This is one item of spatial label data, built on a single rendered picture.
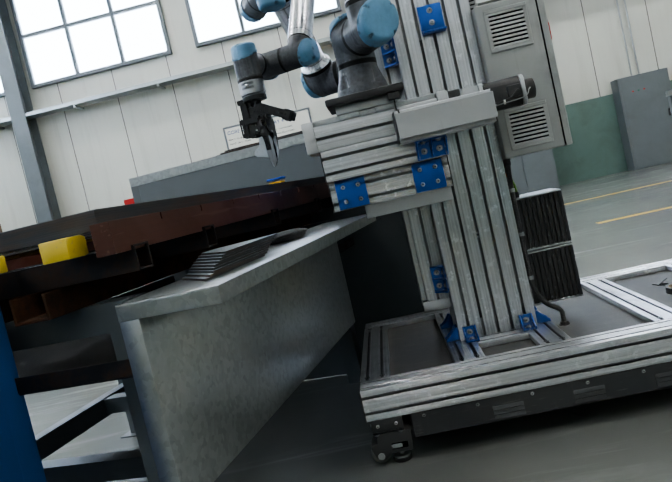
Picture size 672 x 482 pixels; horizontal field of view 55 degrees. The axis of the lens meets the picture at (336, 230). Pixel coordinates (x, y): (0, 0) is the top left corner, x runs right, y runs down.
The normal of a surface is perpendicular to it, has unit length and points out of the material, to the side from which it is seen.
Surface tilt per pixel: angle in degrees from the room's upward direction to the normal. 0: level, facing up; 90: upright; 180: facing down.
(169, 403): 90
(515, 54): 90
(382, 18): 98
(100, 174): 90
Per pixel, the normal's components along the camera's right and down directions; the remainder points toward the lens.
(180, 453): 0.94, -0.20
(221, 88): -0.07, 0.07
